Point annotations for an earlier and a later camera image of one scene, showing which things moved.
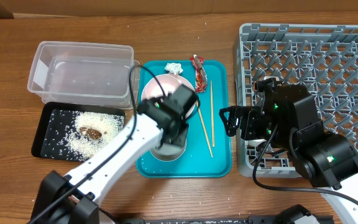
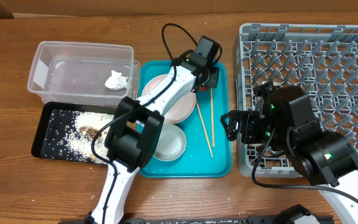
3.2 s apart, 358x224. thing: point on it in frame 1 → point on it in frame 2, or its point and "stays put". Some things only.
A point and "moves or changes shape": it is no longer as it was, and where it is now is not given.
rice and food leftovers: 78,135 stays put
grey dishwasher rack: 338,63 stays put
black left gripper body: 178,137 → 212,76
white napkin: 174,68 moves or changes shape
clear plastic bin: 87,73 stays put
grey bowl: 169,152 stays put
